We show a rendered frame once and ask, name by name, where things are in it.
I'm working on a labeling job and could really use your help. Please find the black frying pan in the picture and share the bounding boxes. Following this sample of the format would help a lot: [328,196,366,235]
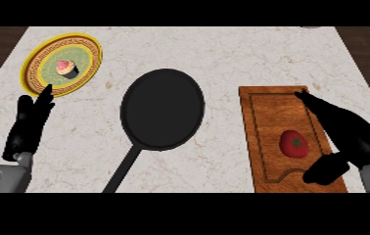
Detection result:
[102,68,207,194]

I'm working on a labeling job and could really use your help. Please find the yellow green patterned plate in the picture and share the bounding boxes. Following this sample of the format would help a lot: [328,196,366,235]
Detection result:
[20,32,105,98]

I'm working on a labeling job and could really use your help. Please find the pink frosted cupcake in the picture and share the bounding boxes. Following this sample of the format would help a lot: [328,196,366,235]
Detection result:
[55,60,82,80]

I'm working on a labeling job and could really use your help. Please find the red tomato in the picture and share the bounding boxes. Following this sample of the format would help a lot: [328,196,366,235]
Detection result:
[279,129,312,159]

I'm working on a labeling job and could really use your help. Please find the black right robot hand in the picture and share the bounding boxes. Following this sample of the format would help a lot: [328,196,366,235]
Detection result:
[294,89,370,186]

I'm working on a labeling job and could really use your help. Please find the brown wooden cutting board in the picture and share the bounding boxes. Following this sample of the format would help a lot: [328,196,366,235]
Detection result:
[239,85,350,194]

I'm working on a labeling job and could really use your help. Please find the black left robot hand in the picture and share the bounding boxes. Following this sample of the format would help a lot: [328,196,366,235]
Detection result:
[2,83,57,163]

